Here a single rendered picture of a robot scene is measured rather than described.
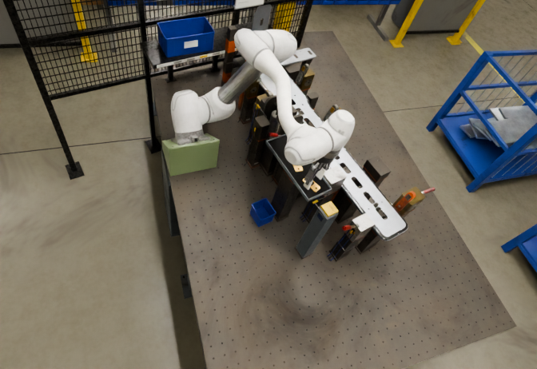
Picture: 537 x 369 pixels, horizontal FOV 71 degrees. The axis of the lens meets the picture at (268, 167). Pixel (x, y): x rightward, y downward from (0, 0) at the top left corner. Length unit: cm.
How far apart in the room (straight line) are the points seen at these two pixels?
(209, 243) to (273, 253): 34
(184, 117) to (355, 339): 140
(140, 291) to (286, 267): 107
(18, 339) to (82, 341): 35
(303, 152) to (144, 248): 174
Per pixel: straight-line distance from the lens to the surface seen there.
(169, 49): 239
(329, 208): 171
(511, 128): 392
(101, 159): 324
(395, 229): 199
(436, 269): 239
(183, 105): 208
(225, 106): 215
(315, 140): 134
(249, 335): 190
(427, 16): 517
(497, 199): 407
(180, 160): 213
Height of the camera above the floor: 254
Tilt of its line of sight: 52 degrees down
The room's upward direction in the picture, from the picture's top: 17 degrees clockwise
